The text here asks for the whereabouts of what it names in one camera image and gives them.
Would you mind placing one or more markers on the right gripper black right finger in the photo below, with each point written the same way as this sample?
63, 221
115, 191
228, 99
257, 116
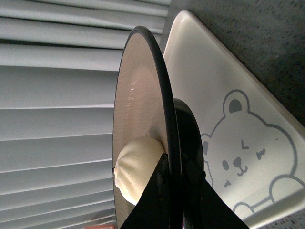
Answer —
202, 207

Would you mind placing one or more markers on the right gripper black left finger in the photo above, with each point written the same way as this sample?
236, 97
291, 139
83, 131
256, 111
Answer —
153, 209

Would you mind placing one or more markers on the tan plate with black rim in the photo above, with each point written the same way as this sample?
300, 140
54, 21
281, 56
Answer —
145, 106

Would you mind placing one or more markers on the white steamed bun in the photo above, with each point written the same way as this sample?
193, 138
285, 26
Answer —
135, 165

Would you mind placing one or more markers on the grey pleated curtain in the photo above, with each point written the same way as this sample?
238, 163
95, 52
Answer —
59, 62

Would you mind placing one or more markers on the cream bear-print serving tray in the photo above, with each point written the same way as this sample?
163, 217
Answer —
253, 148

